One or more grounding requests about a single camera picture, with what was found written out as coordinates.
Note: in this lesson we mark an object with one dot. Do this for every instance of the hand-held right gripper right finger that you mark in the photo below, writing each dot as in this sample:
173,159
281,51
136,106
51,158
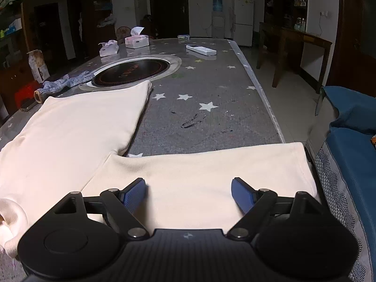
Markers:
240,194

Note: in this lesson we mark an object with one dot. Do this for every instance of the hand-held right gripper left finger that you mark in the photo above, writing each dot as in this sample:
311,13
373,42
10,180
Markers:
135,192

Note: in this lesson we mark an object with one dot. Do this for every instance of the cream long-sleeve shirt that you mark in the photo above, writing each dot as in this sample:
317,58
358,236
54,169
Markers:
88,141

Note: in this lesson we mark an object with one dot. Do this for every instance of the grey star-print table cover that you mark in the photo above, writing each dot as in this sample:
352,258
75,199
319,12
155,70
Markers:
205,94

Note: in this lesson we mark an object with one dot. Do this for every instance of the round black induction cooktop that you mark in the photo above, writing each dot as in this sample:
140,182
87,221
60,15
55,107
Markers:
131,72

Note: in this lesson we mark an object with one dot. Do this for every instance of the blue cushioned sofa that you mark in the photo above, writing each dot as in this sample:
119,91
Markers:
349,141

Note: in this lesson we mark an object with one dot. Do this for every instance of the blue grey knitted glove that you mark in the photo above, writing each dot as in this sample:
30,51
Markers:
63,82

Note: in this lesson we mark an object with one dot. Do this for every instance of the black smartphone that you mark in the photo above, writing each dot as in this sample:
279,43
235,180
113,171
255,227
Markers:
27,104

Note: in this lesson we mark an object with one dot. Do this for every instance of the white tissue pack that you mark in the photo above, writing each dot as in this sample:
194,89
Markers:
108,48

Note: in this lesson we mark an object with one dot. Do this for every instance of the red plastic stool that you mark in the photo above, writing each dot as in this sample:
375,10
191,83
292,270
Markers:
25,92

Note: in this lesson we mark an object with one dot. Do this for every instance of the white remote control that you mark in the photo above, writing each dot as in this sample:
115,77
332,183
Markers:
201,50

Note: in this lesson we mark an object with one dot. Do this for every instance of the pink tissue box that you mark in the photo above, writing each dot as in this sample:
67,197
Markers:
137,40

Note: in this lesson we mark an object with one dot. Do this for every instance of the dark wooden side table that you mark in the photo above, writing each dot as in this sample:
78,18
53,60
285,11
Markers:
293,44

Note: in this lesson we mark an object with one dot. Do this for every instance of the small electric fan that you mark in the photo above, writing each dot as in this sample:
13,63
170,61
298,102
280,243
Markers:
123,33

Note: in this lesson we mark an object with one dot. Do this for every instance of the white paper bag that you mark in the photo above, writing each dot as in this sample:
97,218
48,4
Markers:
37,64

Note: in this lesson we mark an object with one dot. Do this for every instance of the small white blue packet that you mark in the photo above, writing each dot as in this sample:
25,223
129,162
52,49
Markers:
183,36

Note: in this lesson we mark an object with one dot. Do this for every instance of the white water dispenser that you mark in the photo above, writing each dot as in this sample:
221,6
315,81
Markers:
218,25

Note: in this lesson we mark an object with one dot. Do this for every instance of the white refrigerator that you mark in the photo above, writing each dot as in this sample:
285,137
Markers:
243,17

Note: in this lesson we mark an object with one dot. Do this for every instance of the dark wooden door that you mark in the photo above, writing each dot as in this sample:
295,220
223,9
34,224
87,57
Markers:
168,6

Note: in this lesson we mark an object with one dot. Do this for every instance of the blue water bottle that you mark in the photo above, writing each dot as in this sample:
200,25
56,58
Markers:
217,4

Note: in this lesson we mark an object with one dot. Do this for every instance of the dark wooden shelf unit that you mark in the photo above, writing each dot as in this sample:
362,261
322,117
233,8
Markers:
13,41

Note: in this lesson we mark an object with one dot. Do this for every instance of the dark wooden display cabinet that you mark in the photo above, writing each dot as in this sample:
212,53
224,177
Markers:
286,3

